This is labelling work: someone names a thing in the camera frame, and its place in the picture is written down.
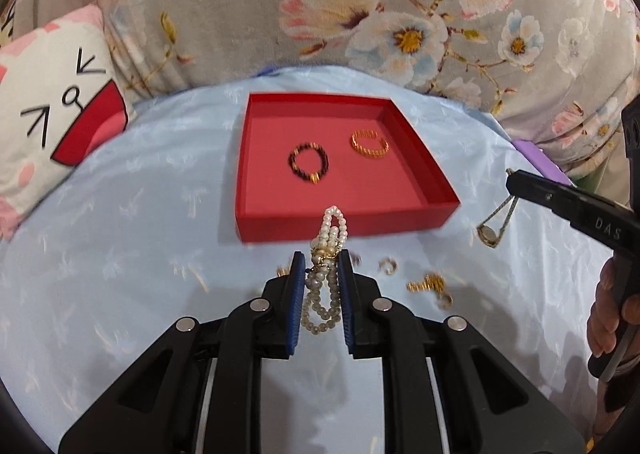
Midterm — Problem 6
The white pearl bracelet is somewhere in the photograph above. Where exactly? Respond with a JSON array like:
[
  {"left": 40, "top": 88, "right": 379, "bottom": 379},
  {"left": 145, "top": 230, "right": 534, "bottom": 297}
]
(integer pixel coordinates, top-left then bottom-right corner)
[{"left": 299, "top": 205, "right": 350, "bottom": 336}]

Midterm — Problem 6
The grey floral blanket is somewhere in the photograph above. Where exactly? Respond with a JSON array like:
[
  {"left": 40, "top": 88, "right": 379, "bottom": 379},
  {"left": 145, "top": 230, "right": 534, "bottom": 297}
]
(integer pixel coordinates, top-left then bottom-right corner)
[{"left": 1, "top": 0, "right": 639, "bottom": 179}]

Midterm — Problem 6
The gold cuff bangle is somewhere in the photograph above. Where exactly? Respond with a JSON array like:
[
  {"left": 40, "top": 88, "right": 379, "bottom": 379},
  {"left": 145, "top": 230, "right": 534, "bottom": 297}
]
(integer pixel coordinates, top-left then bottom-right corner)
[{"left": 350, "top": 129, "right": 390, "bottom": 159}]

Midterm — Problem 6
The person's right hand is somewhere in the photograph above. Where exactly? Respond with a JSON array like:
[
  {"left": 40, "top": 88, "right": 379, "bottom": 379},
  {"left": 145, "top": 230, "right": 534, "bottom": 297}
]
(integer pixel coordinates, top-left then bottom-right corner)
[{"left": 587, "top": 259, "right": 620, "bottom": 358}]

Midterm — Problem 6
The gold wristwatch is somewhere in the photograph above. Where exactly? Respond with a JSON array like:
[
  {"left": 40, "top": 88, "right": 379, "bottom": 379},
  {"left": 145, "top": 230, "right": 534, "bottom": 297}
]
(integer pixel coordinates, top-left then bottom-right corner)
[{"left": 476, "top": 195, "right": 518, "bottom": 248}]

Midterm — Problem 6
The dark bead bracelet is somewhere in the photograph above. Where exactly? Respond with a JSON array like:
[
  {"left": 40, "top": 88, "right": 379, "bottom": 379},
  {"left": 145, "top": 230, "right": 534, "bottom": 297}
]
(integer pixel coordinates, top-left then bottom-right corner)
[{"left": 287, "top": 142, "right": 330, "bottom": 186}]

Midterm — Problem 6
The gold chain piece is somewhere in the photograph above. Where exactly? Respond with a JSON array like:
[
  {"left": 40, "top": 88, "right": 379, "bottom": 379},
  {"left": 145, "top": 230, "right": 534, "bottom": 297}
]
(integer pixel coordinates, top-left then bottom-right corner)
[{"left": 406, "top": 272, "right": 456, "bottom": 310}]

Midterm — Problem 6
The white pink cat pillow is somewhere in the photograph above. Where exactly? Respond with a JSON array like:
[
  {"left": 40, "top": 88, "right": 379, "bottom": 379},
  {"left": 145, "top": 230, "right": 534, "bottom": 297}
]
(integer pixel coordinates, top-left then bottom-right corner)
[{"left": 0, "top": 4, "right": 134, "bottom": 240}]

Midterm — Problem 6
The light blue palm-print cushion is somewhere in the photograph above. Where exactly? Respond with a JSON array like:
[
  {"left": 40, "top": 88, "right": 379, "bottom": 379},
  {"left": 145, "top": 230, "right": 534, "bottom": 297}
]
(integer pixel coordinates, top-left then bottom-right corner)
[{"left": 1, "top": 66, "right": 608, "bottom": 448}]

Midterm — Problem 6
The red shallow box tray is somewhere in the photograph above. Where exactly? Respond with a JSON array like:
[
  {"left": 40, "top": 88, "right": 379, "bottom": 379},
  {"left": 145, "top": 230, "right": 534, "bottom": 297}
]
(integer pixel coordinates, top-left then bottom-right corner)
[{"left": 235, "top": 92, "right": 460, "bottom": 243}]

